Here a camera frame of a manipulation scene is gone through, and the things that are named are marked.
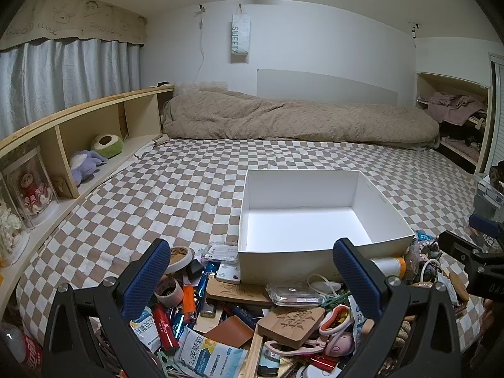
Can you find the green white plush toy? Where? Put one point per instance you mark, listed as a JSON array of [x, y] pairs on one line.
[[106, 144]]

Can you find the clear bottle red label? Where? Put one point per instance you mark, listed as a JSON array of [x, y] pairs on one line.
[[17, 346]]

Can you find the blue foil packet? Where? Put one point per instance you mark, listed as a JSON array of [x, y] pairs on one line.
[[425, 237]]

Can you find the clear storage container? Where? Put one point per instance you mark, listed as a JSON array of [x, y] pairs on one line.
[[486, 197]]

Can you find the small white box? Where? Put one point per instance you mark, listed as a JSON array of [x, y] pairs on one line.
[[228, 273]]

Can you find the pink clothes pile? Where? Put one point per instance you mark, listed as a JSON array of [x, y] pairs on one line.
[[453, 106]]

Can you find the black charger block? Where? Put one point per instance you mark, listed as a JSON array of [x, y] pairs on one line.
[[195, 269]]

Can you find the clear lidded case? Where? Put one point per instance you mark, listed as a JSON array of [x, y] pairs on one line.
[[293, 295]]

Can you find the white board panel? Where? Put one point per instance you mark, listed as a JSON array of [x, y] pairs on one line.
[[315, 82]]

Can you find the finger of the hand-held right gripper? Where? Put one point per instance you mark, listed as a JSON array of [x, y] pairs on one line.
[[484, 225], [456, 246]]

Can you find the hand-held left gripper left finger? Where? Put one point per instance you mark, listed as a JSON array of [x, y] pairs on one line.
[[147, 279]]

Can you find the white blue medicine sachet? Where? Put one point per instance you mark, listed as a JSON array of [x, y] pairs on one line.
[[208, 356], [143, 330]]

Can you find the flat clear plastic case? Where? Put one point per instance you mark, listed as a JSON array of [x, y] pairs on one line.
[[218, 252]]

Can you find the hanging paper bag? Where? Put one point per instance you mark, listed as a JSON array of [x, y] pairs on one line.
[[239, 33]]

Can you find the pink scissors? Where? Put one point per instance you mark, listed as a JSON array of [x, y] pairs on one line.
[[291, 348]]

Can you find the wooden bedside shelf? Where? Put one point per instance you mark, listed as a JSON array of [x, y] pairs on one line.
[[98, 104]]

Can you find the purple white plush toy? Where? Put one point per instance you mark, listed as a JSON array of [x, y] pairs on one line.
[[84, 163]]

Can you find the white louvred door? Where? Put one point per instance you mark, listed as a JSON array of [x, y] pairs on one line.
[[498, 118]]

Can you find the white flower ornament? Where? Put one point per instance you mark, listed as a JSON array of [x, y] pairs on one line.
[[10, 224]]

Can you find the bear doll red dress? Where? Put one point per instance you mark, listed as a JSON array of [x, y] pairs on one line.
[[33, 195]]

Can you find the brown leather card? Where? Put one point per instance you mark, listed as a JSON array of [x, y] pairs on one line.
[[228, 332]]

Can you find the green plastic clip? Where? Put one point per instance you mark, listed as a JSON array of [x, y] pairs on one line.
[[334, 303]]

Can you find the patterned fabric scrunchie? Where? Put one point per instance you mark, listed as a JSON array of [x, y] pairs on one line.
[[417, 250]]

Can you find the white bottle orange cap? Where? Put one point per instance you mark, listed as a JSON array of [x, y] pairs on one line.
[[388, 264]]

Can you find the red glossy lighter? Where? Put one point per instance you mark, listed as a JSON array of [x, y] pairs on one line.
[[165, 328]]

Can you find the long carved wooden plaque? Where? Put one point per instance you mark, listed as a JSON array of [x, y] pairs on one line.
[[240, 293]]

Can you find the beige printed valance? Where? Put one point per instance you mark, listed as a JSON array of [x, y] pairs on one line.
[[78, 19]]

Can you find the beige quilt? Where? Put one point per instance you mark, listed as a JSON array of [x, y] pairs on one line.
[[275, 118]]

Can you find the square carved wooden block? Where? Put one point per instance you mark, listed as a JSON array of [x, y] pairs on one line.
[[293, 323]]

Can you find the grey curtain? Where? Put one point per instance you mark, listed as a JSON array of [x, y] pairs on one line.
[[59, 78]]

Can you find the orange lighter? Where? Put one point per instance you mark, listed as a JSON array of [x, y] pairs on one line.
[[189, 303]]

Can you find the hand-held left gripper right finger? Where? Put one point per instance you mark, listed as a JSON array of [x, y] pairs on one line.
[[356, 279]]

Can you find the white tape roll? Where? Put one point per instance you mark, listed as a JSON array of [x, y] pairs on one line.
[[179, 258]]

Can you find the white cardboard box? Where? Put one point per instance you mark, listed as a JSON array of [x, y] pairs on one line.
[[299, 228]]

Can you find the open closet shelf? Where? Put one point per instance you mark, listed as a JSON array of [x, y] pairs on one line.
[[425, 86]]

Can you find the black silver lighter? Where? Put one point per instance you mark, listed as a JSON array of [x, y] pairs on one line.
[[208, 310]]

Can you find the brown clear tape roll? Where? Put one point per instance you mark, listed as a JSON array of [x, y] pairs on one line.
[[169, 291]]

